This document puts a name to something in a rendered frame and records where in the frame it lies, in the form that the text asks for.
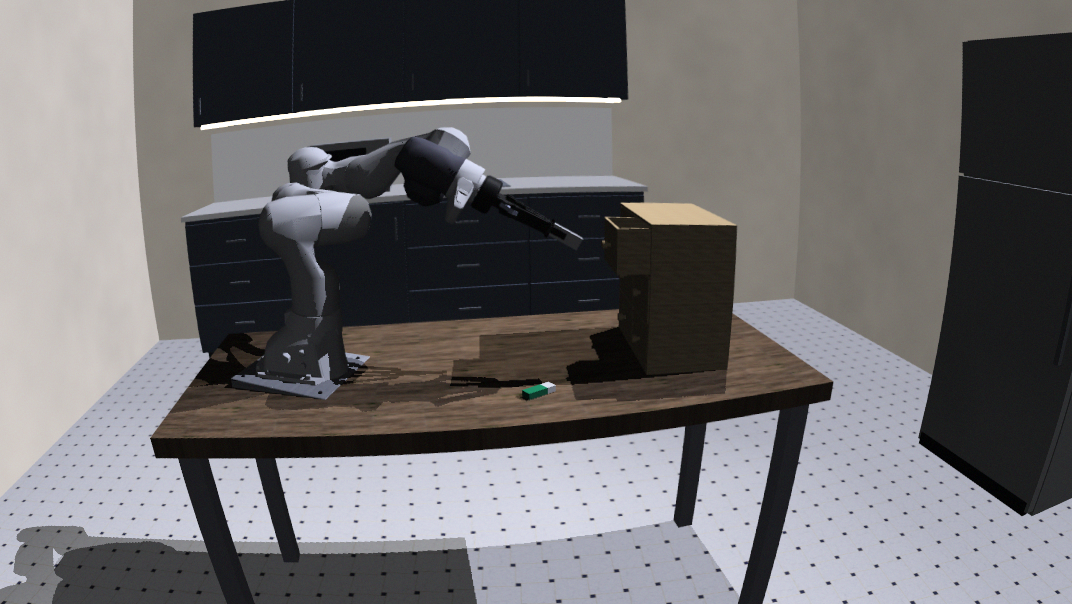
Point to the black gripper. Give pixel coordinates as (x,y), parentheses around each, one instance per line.
(487,197)

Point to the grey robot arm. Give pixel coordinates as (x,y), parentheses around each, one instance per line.
(311,341)

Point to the small dark brown chest of drawers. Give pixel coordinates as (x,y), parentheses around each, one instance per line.
(692,276)

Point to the green and white eraser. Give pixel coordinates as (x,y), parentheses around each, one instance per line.
(539,390)

